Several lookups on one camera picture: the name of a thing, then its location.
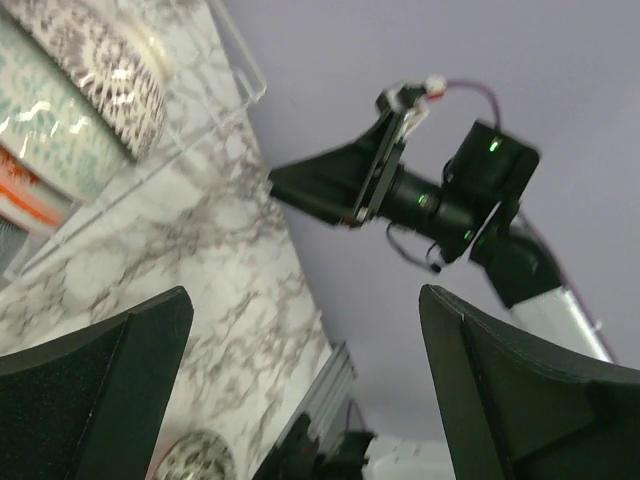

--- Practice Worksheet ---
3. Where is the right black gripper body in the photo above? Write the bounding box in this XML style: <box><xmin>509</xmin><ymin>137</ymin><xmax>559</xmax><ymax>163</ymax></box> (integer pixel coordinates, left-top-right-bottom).
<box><xmin>352</xmin><ymin>112</ymin><xmax>409</xmax><ymax>225</ymax></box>

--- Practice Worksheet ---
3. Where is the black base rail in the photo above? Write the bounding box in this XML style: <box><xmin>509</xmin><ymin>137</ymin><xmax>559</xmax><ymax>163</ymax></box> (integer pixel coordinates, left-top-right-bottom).
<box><xmin>252</xmin><ymin>342</ymin><xmax>381</xmax><ymax>480</ymax></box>

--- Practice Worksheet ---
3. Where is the green line pattern bowl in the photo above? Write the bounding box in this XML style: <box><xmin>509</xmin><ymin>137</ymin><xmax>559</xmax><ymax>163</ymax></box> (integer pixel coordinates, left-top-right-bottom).
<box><xmin>1</xmin><ymin>14</ymin><xmax>129</xmax><ymax>203</ymax></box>

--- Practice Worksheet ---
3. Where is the white wire dish rack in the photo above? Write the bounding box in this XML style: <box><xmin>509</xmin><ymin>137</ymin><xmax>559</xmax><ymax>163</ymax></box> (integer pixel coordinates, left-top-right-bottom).
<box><xmin>1</xmin><ymin>1</ymin><xmax>266</xmax><ymax>287</ymax></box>

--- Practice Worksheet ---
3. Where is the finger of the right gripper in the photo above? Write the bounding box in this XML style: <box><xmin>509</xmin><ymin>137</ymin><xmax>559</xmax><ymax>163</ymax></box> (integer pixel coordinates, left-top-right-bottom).
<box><xmin>269</xmin><ymin>114</ymin><xmax>390</xmax><ymax>225</ymax></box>

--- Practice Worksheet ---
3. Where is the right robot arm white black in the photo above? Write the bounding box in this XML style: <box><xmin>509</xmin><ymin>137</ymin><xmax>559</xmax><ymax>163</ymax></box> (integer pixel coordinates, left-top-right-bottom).
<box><xmin>269</xmin><ymin>110</ymin><xmax>612</xmax><ymax>361</ymax></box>

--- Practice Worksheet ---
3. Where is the orange floral bowl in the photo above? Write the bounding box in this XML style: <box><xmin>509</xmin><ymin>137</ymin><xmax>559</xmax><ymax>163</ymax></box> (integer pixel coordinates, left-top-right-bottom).
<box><xmin>1</xmin><ymin>148</ymin><xmax>73</xmax><ymax>235</ymax></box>

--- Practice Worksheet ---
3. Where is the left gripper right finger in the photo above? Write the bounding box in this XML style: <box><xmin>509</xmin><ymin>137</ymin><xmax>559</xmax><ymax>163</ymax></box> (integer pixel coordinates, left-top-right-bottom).
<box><xmin>419</xmin><ymin>285</ymin><xmax>639</xmax><ymax>480</ymax></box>

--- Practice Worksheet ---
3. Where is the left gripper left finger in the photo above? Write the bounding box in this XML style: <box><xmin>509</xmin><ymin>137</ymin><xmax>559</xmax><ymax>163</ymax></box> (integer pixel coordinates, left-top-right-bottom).
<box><xmin>1</xmin><ymin>287</ymin><xmax>194</xmax><ymax>480</ymax></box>

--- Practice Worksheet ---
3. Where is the brown line pattern bowl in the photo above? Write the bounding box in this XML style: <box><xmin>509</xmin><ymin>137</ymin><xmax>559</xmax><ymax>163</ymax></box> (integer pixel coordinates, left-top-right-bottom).
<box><xmin>3</xmin><ymin>1</ymin><xmax>175</xmax><ymax>161</ymax></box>

